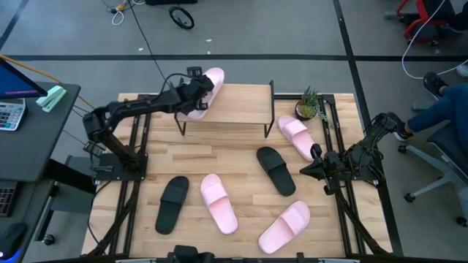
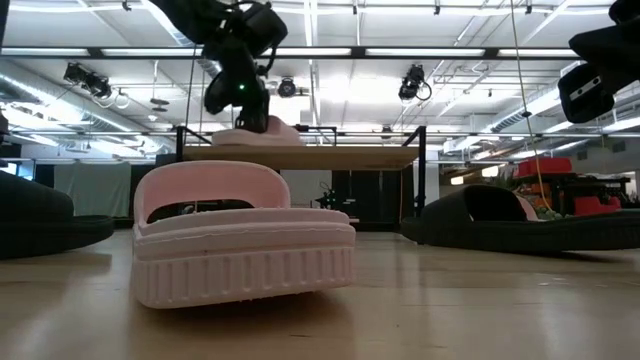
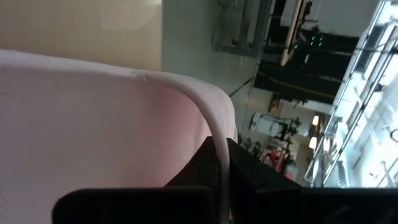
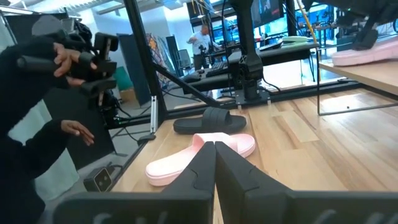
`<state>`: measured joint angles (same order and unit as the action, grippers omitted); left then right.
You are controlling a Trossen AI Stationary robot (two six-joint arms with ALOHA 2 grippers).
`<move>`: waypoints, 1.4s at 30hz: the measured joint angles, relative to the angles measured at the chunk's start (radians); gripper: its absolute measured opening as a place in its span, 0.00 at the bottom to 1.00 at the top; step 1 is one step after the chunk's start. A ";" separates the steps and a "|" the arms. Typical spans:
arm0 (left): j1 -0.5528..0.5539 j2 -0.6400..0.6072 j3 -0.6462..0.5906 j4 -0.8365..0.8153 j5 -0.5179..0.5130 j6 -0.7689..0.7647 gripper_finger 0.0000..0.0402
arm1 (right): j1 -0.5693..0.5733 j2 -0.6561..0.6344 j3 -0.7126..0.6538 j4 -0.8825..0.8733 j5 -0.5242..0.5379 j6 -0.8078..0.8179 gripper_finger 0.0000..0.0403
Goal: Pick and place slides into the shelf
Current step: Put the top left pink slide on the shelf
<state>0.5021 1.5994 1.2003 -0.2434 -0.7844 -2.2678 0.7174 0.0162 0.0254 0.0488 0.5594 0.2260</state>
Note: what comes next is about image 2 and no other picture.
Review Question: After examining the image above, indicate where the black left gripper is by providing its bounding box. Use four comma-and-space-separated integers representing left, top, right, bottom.
229, 73, 272, 134

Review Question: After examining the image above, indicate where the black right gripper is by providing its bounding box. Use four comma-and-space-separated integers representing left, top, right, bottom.
568, 22, 640, 96

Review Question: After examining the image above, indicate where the wooden shelf with black frame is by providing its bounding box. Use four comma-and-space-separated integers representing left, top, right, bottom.
174, 124, 428, 234

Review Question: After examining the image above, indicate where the black rubber slide sandal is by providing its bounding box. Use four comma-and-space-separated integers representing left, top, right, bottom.
0, 170, 115, 261
399, 183, 640, 254

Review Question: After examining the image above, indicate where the round black ceiling device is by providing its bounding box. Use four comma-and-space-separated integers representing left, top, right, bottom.
276, 76, 298, 99

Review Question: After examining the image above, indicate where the overhead beam with light strips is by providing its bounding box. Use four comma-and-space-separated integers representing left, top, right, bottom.
0, 45, 640, 58

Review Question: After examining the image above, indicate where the red storage bin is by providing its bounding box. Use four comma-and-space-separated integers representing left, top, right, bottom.
514, 157, 574, 179
573, 195, 623, 217

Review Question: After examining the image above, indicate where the black workbench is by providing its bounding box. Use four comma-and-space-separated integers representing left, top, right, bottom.
514, 172, 632, 217

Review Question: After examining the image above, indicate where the black cabinet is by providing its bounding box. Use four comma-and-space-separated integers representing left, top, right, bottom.
329, 168, 417, 232

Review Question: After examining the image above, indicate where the black ceiling device cluster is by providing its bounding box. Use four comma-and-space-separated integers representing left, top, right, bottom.
62, 61, 114, 100

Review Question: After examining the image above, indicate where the grey fabric partition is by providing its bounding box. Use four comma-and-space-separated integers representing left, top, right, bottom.
53, 162, 133, 219

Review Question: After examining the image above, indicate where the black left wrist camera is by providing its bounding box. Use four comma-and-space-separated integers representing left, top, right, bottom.
203, 72, 232, 116

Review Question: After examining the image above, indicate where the yellow hanging cable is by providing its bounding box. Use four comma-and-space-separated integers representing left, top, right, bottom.
508, 0, 554, 214

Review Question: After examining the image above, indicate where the black ceiling-mounted camera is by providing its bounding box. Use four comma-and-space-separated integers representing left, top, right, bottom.
397, 63, 433, 103

